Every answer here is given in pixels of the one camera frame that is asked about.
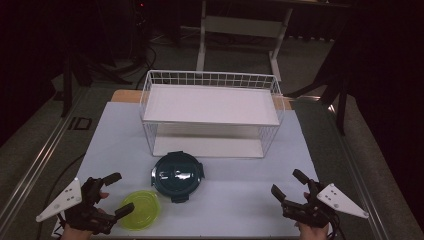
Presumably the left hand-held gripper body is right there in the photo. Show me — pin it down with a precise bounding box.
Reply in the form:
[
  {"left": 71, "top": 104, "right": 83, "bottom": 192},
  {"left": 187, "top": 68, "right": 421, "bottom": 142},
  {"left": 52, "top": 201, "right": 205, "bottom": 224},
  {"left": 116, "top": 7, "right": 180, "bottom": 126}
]
[{"left": 35, "top": 176, "right": 117, "bottom": 236}]

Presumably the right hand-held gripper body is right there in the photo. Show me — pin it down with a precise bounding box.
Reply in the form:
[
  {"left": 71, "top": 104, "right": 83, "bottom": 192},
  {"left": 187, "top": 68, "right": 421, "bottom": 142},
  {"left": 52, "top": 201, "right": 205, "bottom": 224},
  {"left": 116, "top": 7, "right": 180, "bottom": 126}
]
[{"left": 281, "top": 179, "right": 370, "bottom": 230}]

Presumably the lime green plastic bowl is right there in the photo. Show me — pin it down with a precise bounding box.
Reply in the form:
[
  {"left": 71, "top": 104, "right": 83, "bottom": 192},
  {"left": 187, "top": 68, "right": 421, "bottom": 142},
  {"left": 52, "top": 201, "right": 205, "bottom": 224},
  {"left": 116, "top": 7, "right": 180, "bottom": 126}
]
[{"left": 118, "top": 189, "right": 162, "bottom": 232}]

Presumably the dark teal round lidded container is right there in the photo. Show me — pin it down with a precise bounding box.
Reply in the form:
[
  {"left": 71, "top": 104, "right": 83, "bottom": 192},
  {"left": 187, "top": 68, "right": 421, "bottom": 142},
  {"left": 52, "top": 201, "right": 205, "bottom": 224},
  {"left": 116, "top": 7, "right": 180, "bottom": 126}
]
[{"left": 150, "top": 150, "right": 205, "bottom": 204}]

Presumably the white wire shelf rack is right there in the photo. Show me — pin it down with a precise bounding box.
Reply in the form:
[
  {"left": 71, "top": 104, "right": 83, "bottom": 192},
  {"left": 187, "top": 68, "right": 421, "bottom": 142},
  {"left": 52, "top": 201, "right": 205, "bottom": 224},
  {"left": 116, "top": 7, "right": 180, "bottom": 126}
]
[{"left": 139, "top": 69, "right": 286, "bottom": 159}]

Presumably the person's left hand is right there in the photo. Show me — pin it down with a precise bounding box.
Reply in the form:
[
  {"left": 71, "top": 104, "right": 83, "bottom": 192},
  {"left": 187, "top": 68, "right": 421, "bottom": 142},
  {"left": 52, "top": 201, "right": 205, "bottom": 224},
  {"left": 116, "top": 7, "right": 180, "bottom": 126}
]
[{"left": 60, "top": 190, "right": 111, "bottom": 240}]

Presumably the person's right hand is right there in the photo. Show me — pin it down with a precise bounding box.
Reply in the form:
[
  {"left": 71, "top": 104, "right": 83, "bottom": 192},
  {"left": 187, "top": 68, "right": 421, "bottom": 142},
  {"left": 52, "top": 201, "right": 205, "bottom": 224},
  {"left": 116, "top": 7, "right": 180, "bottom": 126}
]
[{"left": 294, "top": 191, "right": 331, "bottom": 240}]

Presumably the pale blue table mat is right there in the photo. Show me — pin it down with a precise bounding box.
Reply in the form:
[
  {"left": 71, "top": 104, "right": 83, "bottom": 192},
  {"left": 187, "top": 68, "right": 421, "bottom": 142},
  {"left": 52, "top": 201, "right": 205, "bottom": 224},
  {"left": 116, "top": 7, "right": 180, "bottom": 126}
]
[{"left": 51, "top": 101, "right": 338, "bottom": 238}]

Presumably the black tripod stand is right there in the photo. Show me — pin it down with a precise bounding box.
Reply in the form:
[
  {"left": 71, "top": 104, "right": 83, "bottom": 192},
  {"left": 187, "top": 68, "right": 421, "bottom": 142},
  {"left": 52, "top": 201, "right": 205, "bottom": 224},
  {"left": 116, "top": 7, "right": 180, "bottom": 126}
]
[
  {"left": 286, "top": 33, "right": 354, "bottom": 136},
  {"left": 59, "top": 49, "right": 134, "bottom": 118}
]

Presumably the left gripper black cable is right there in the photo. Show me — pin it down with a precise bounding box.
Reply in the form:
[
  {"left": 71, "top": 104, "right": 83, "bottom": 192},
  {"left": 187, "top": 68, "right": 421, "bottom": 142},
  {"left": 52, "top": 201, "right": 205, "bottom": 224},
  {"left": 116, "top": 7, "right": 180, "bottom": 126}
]
[{"left": 54, "top": 213, "right": 67, "bottom": 234}]

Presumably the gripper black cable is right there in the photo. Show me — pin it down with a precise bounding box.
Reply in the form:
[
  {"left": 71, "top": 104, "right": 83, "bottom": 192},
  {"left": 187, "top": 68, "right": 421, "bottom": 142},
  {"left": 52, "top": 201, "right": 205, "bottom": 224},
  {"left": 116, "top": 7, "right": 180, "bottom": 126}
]
[
  {"left": 54, "top": 213, "right": 67, "bottom": 234},
  {"left": 328, "top": 213, "right": 342, "bottom": 240}
]

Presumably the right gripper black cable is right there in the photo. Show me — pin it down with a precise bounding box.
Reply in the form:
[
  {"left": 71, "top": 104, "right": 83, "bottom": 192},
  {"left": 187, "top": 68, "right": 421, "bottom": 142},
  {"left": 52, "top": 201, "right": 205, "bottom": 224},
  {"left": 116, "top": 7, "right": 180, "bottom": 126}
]
[{"left": 328, "top": 213, "right": 342, "bottom": 240}]

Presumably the metal floor rail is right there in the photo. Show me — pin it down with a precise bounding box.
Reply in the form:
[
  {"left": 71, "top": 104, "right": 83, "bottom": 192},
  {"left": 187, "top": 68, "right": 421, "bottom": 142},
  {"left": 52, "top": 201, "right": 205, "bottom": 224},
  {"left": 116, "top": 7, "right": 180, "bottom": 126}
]
[
  {"left": 0, "top": 88, "right": 91, "bottom": 231},
  {"left": 328, "top": 104, "right": 391, "bottom": 240}
]

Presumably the black floor bracket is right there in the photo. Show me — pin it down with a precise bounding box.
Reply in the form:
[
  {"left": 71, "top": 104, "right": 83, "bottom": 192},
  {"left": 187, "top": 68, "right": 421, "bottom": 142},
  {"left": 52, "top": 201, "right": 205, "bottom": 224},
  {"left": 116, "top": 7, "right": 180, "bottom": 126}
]
[{"left": 68, "top": 116, "right": 93, "bottom": 131}]

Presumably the black hanging cable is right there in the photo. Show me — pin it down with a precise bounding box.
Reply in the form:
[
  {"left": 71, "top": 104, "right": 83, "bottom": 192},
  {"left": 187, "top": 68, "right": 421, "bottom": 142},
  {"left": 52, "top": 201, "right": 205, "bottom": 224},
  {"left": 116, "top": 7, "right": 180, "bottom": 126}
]
[{"left": 134, "top": 44, "right": 158, "bottom": 90}]

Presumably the white metal table frame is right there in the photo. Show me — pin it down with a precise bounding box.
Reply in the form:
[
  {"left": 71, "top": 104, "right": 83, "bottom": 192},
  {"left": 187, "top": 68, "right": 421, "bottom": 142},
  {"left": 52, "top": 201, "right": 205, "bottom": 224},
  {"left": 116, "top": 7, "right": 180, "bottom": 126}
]
[{"left": 195, "top": 0, "right": 294, "bottom": 83}]

